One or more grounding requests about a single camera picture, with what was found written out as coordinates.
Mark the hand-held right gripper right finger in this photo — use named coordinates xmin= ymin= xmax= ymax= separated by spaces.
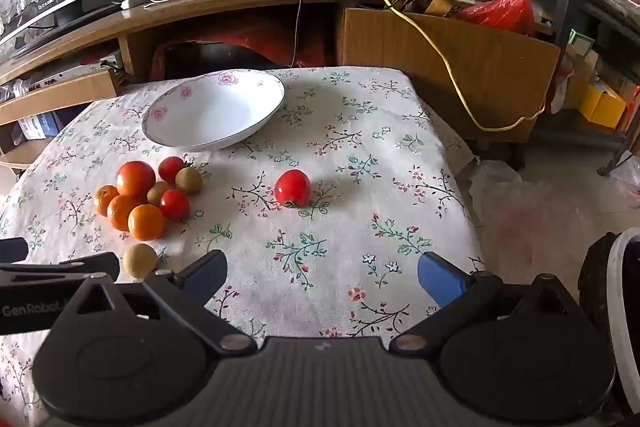
xmin=390 ymin=251 xmax=591 ymax=355

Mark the small brown round fruit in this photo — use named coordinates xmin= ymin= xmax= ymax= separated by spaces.
xmin=146 ymin=181 xmax=173 ymax=206
xmin=175 ymin=167 xmax=204 ymax=195
xmin=123 ymin=243 xmax=159 ymax=279

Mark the silver set-top box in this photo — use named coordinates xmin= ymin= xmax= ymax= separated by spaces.
xmin=0 ymin=53 xmax=124 ymax=90

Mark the wooden cabinet door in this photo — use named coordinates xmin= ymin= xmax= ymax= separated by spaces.
xmin=342 ymin=8 xmax=561 ymax=144

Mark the orange mandarin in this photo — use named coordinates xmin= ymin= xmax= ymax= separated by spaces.
xmin=107 ymin=194 xmax=136 ymax=233
xmin=95 ymin=185 xmax=120 ymax=218
xmin=128 ymin=204 xmax=167 ymax=242

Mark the small red tomato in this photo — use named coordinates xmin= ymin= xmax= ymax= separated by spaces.
xmin=274 ymin=169 xmax=312 ymax=208
xmin=159 ymin=189 xmax=191 ymax=222
xmin=158 ymin=156 xmax=186 ymax=184

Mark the floral white tablecloth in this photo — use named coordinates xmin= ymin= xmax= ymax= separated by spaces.
xmin=0 ymin=66 xmax=486 ymax=427

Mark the white floral bowl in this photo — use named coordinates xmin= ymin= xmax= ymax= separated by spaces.
xmin=141 ymin=69 xmax=287 ymax=152

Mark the yellow box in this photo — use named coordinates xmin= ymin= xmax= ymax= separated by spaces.
xmin=579 ymin=78 xmax=629 ymax=130

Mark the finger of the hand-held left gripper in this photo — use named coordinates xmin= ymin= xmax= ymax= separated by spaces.
xmin=0 ymin=252 xmax=121 ymax=282
xmin=0 ymin=238 xmax=29 ymax=264

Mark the large red tomato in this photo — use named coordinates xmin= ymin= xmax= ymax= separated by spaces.
xmin=116 ymin=160 xmax=157 ymax=201

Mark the black cable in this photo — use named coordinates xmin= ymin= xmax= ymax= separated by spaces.
xmin=292 ymin=0 xmax=307 ymax=68

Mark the yellow cable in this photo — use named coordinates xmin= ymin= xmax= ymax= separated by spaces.
xmin=250 ymin=0 xmax=547 ymax=132

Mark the black bucket white rim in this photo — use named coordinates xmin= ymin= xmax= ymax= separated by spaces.
xmin=577 ymin=227 xmax=640 ymax=415

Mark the blue box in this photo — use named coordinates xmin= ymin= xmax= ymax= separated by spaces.
xmin=19 ymin=111 xmax=67 ymax=140

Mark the red plastic bag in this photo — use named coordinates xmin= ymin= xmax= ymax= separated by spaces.
xmin=452 ymin=0 xmax=538 ymax=38

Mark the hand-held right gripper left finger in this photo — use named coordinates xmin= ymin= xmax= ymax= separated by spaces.
xmin=65 ymin=249 xmax=258 ymax=355

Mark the wooden television stand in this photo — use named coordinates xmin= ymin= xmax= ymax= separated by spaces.
xmin=0 ymin=0 xmax=561 ymax=168

